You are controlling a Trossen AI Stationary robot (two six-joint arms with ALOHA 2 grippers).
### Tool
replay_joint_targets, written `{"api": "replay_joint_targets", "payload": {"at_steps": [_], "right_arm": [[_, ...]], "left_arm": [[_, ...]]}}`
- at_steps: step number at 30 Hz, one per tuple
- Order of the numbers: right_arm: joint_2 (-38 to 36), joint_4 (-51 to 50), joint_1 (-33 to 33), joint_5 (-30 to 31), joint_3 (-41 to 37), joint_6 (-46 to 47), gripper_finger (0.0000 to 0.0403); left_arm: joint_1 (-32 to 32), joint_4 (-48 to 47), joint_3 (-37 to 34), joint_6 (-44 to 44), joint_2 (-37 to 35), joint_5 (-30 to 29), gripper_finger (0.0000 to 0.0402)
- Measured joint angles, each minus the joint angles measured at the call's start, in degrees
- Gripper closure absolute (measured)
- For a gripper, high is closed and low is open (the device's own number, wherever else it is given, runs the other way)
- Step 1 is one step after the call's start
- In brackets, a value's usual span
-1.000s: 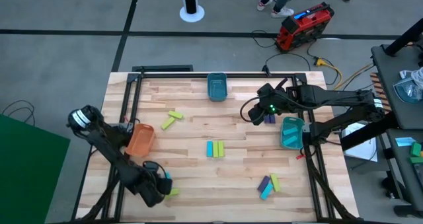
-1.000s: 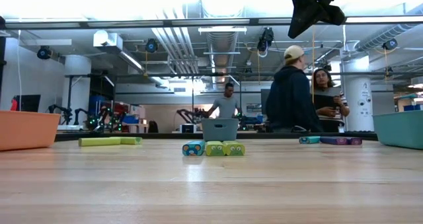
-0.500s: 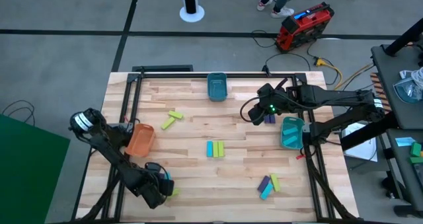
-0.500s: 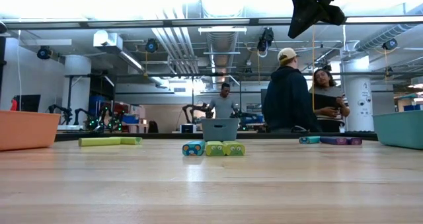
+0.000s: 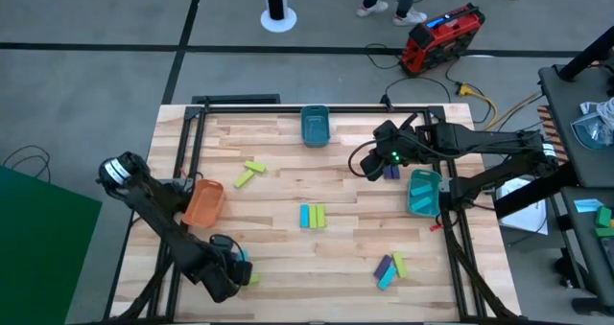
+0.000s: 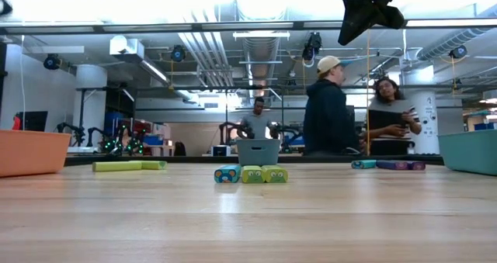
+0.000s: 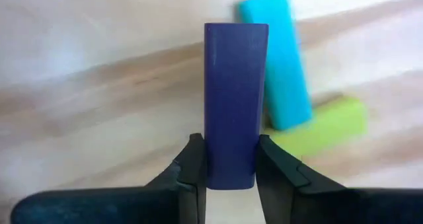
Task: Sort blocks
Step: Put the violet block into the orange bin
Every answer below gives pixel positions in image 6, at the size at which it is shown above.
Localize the teal rectangular block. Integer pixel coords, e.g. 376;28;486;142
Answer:
351;159;377;170

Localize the green frog-face block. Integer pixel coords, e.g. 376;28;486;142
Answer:
241;165;266;184
262;164;290;184

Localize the yellow-green rectangular block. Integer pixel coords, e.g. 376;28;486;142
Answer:
92;161;143;173
131;160;169;171

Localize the teal mouse-face block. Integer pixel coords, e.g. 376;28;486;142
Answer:
214;164;242;184

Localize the person's beige cap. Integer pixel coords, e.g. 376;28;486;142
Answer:
316;55;353;76

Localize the blue black ceiling reel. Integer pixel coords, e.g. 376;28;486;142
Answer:
449;44;468;60
43;53;62;71
170;44;186;63

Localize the person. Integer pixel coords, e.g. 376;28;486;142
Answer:
236;96;279;140
302;55;361;156
363;76;423;156

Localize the dark laptop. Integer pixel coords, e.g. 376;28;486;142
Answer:
367;99;415;140

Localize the white round column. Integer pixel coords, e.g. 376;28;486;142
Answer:
403;65;440;155
71;64;109;142

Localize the white ceiling air unit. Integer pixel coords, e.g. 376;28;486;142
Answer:
109;35;145;57

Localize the orange plastic bin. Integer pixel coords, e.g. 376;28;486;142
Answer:
0;129;73;178

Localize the black shelf rack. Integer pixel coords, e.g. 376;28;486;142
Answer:
104;86;137;140

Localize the grey plastic bin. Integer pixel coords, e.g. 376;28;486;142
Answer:
235;138;281;167

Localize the teal plastic bin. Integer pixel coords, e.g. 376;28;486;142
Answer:
436;129;497;177

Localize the small white box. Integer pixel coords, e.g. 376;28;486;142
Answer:
211;144;232;157

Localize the overhead frame light beam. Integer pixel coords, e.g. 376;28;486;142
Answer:
0;18;497;36

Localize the white hanging cable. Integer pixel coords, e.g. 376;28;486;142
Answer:
19;35;26;131

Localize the silver ribbed ventilation duct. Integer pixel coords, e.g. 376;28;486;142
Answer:
415;26;494;61

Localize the large silver ceiling duct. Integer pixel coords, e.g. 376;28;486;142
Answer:
236;1;287;97

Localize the black wall monitor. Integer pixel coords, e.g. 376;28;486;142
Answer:
19;110;49;133

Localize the black aluminium table frame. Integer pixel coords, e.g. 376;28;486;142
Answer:
64;154;444;167

